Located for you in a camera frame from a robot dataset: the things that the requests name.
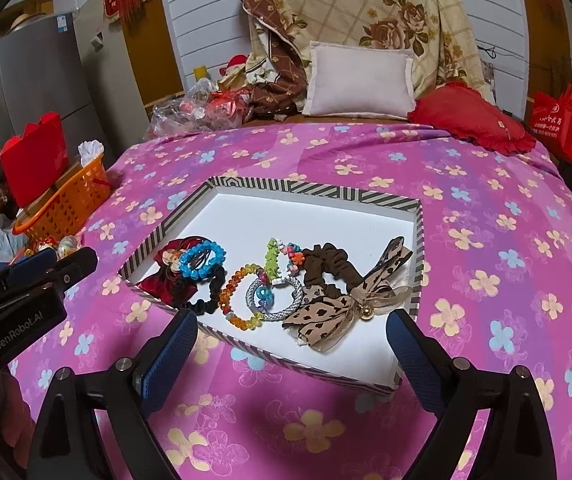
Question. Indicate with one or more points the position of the round foil candies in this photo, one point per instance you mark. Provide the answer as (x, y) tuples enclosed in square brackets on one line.
[(63, 247)]

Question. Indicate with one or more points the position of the clear plastic bags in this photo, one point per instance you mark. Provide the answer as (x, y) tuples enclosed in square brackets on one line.
[(181, 110)]

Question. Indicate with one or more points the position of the brown patterned quilt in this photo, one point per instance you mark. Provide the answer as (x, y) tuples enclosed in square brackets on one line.
[(266, 35)]

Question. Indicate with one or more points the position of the striped shallow cardboard box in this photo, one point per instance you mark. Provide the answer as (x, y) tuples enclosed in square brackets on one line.
[(246, 215)]

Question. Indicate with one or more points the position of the white plastic bag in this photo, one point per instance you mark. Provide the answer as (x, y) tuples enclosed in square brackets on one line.
[(8, 240)]

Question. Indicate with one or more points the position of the cream floral quilt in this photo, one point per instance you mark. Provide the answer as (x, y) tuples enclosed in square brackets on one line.
[(366, 5)]

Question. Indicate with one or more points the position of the black scrunchie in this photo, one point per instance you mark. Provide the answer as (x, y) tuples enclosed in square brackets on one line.
[(211, 292)]

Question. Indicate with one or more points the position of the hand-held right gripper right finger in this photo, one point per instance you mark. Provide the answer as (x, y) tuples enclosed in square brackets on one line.
[(411, 360)]

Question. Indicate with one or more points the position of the white tissue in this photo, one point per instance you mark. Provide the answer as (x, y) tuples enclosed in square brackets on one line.
[(90, 152)]

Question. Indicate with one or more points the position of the straw hat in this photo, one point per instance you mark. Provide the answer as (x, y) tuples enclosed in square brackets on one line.
[(21, 21)]

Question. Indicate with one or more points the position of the red shopping bag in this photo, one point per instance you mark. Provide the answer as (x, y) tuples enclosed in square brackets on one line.
[(558, 125)]

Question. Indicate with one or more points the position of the leopard print bow scrunchie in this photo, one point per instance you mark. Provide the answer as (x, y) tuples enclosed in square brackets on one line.
[(326, 315)]

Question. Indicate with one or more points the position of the dark red velvet bow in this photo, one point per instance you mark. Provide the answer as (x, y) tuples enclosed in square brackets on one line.
[(158, 285)]

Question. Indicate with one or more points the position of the red gift bag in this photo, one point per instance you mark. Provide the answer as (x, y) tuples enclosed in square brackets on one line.
[(33, 160)]

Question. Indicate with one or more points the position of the small beige pillow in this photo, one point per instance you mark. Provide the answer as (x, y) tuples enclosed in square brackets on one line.
[(361, 82)]

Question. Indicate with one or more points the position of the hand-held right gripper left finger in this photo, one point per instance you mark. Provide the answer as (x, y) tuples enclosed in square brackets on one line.
[(166, 365)]

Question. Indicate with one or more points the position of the orange plastic basket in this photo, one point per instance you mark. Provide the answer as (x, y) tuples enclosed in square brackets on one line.
[(66, 205)]

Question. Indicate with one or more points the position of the pink floral bedsheet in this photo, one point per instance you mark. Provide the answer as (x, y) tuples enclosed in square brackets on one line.
[(491, 240)]

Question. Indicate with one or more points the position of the red ruffled cushion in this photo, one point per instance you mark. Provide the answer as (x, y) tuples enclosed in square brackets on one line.
[(466, 115)]

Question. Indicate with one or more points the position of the red santa toy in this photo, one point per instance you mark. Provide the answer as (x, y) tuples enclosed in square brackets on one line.
[(233, 67)]

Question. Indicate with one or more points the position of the grey refrigerator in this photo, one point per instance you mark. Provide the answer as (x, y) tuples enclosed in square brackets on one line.
[(41, 80)]

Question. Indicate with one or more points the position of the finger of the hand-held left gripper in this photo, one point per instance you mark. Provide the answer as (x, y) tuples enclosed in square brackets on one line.
[(26, 265), (68, 272)]

